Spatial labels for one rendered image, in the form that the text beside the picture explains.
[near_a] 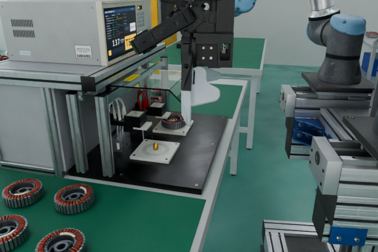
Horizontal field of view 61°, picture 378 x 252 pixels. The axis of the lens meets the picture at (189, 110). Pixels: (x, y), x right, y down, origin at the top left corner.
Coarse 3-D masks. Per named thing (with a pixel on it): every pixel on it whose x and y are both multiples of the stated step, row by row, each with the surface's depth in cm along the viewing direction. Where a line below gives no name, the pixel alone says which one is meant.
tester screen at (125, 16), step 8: (128, 8) 118; (112, 16) 107; (120, 16) 112; (128, 16) 119; (112, 24) 107; (120, 24) 113; (112, 32) 108; (120, 32) 113; (128, 32) 120; (120, 40) 114; (112, 48) 109; (112, 56) 109
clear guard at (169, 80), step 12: (132, 72) 119; (144, 72) 119; (156, 72) 119; (168, 72) 119; (180, 72) 119; (108, 84) 104; (120, 84) 104; (132, 84) 104; (144, 84) 104; (156, 84) 104; (168, 84) 104; (180, 84) 107; (180, 96) 101
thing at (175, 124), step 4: (172, 116) 146; (176, 116) 146; (180, 116) 145; (164, 120) 140; (168, 120) 139; (172, 120) 140; (176, 120) 140; (180, 120) 140; (164, 124) 140; (168, 124) 139; (172, 124) 138; (176, 124) 138; (180, 124) 139; (184, 124) 142; (168, 128) 140; (172, 128) 139; (176, 128) 139
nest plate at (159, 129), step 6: (192, 120) 149; (156, 126) 143; (162, 126) 143; (186, 126) 143; (156, 132) 139; (162, 132) 138; (168, 132) 138; (174, 132) 137; (180, 132) 137; (186, 132) 137
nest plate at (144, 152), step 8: (144, 144) 126; (152, 144) 126; (160, 144) 126; (168, 144) 126; (176, 144) 126; (136, 152) 120; (144, 152) 120; (152, 152) 120; (160, 152) 120; (168, 152) 120; (144, 160) 116; (152, 160) 115; (160, 160) 115; (168, 160) 114
